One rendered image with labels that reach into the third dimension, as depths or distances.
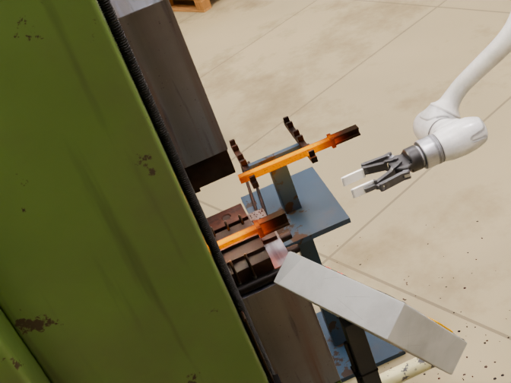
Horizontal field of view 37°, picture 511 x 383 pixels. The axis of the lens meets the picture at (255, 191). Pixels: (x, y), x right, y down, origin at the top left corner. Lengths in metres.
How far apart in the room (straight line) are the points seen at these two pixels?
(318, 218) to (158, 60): 1.11
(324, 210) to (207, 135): 0.95
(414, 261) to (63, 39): 2.35
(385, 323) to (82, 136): 0.69
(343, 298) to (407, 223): 2.11
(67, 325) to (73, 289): 0.09
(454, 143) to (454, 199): 1.52
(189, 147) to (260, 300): 0.53
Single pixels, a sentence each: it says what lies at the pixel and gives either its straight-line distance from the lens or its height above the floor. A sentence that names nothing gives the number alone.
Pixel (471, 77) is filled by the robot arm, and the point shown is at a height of 1.11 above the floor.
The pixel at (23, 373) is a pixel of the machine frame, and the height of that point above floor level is 1.28.
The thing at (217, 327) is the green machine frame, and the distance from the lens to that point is 1.79.
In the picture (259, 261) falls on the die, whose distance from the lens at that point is 2.12.
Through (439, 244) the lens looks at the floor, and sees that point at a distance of 3.54.
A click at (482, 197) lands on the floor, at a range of 3.76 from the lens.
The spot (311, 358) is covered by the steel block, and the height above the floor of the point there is 0.61.
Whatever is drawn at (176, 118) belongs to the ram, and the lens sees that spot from 1.81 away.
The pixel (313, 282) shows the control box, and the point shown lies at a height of 1.18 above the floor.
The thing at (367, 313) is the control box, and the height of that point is 1.18.
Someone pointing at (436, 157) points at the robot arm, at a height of 1.00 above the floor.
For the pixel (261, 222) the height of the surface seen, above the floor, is 1.02.
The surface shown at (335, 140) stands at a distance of 2.55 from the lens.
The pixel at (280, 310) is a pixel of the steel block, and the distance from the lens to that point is 2.19.
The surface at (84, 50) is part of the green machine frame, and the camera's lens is 1.44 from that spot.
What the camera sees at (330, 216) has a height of 0.71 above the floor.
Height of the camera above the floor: 2.24
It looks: 32 degrees down
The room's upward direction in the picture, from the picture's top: 21 degrees counter-clockwise
